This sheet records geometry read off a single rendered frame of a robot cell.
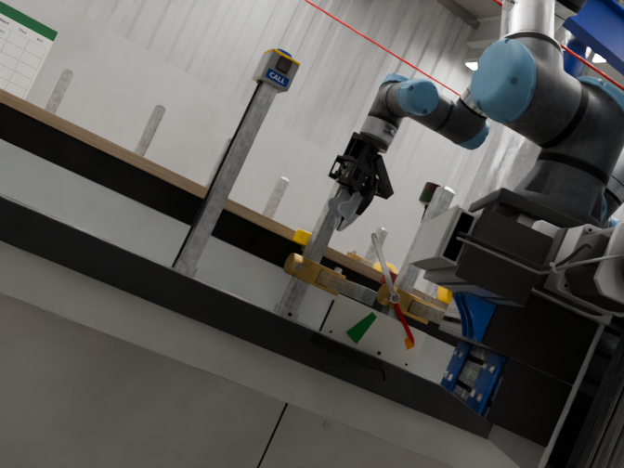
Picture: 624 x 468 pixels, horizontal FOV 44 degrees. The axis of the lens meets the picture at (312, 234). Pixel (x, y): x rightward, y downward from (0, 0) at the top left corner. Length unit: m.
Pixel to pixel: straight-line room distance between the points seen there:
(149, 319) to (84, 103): 7.22
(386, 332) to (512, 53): 0.86
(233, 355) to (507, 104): 0.88
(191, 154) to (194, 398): 7.29
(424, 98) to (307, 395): 0.73
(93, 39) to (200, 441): 7.19
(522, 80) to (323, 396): 0.96
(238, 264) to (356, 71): 8.24
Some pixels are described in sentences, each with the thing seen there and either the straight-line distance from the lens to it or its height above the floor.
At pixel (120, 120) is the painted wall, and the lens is 8.92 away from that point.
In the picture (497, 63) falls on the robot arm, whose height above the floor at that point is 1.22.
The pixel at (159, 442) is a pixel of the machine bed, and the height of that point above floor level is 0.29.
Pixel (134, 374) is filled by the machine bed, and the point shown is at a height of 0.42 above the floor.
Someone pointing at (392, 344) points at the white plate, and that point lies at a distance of 1.88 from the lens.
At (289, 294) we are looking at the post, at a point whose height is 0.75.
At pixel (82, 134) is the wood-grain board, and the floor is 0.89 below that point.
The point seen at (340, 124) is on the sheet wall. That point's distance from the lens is 9.93.
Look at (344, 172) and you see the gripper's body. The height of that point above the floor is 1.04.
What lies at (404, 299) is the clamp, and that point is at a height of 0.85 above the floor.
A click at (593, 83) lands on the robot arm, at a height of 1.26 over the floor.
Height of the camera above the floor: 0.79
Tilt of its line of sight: 3 degrees up
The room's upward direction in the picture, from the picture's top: 25 degrees clockwise
